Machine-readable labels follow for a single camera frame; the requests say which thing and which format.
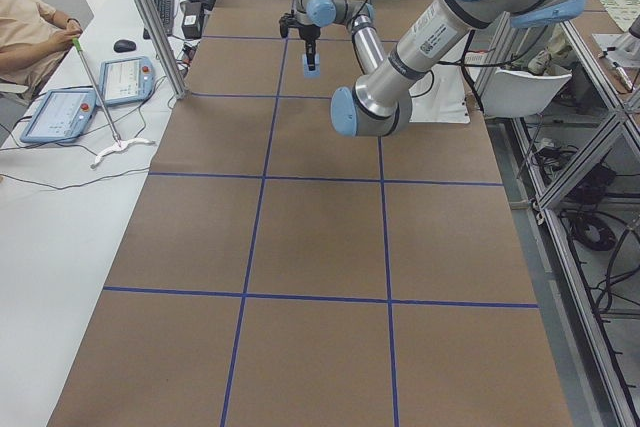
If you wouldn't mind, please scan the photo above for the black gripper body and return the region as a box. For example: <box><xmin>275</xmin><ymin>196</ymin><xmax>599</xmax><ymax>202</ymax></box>
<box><xmin>298</xmin><ymin>25</ymin><xmax>320</xmax><ymax>42</ymax></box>

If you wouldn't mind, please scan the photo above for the light blue foam block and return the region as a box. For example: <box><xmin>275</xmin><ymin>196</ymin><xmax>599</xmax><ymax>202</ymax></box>
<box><xmin>301</xmin><ymin>54</ymin><xmax>320</xmax><ymax>79</ymax></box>

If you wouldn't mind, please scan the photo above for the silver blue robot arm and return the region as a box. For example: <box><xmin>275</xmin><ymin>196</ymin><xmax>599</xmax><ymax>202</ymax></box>
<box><xmin>279</xmin><ymin>0</ymin><xmax>586</xmax><ymax>137</ymax></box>

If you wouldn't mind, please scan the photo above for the black power adapter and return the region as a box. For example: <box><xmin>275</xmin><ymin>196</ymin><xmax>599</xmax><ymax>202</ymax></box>
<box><xmin>181</xmin><ymin>2</ymin><xmax>204</xmax><ymax>39</ymax></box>

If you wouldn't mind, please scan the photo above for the black keyboard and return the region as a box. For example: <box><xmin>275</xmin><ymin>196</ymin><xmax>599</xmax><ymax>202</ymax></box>
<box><xmin>153</xmin><ymin>0</ymin><xmax>174</xmax><ymax>36</ymax></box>

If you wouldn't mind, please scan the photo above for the black computer mouse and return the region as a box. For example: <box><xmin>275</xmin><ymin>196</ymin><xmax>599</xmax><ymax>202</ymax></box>
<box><xmin>113</xmin><ymin>39</ymin><xmax>137</xmax><ymax>53</ymax></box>

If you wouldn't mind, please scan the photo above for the far teach pendant tablet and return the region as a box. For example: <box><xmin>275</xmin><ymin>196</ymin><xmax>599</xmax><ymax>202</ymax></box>
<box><xmin>99</xmin><ymin>56</ymin><xmax>155</xmax><ymax>107</ymax></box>

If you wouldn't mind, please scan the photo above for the teach pendant tablet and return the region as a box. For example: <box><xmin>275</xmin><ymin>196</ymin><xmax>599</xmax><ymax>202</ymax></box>
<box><xmin>99</xmin><ymin>56</ymin><xmax>155</xmax><ymax>107</ymax></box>
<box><xmin>20</xmin><ymin>88</ymin><xmax>96</xmax><ymax>144</ymax></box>

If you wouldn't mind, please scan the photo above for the white chair seat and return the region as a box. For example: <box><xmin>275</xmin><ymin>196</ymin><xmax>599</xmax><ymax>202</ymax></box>
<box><xmin>481</xmin><ymin>66</ymin><xmax>572</xmax><ymax>118</ymax></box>

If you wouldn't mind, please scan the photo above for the metal stick with white hook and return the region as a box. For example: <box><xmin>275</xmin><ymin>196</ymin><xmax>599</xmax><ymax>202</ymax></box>
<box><xmin>72</xmin><ymin>37</ymin><xmax>155</xmax><ymax>170</ymax></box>

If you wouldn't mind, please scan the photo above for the near teach pendant tablet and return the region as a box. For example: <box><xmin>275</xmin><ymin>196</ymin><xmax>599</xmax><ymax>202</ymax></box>
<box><xmin>20</xmin><ymin>88</ymin><xmax>96</xmax><ymax>144</ymax></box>

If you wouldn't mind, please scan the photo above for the seated person in beige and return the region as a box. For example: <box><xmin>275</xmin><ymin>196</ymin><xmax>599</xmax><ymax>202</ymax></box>
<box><xmin>1</xmin><ymin>0</ymin><xmax>83</xmax><ymax>99</ymax></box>

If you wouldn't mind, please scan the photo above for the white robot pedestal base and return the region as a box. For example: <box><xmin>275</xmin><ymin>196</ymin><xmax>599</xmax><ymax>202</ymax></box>
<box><xmin>409</xmin><ymin>69</ymin><xmax>470</xmax><ymax>124</ymax></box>

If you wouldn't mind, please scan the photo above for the aluminium frame post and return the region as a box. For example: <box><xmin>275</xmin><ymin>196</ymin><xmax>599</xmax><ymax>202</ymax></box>
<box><xmin>134</xmin><ymin>0</ymin><xmax>187</xmax><ymax>100</ymax></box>

